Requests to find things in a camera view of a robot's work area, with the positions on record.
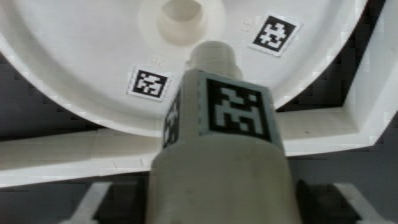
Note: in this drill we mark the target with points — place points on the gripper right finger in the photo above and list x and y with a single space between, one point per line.
332 204

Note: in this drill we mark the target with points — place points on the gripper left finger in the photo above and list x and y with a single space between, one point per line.
111 204

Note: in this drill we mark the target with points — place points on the white cylindrical table leg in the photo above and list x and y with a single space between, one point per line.
220 181

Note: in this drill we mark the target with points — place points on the white round table top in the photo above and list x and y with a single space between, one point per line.
99 49

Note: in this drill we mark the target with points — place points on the white front fence bar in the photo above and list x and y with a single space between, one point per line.
104 152

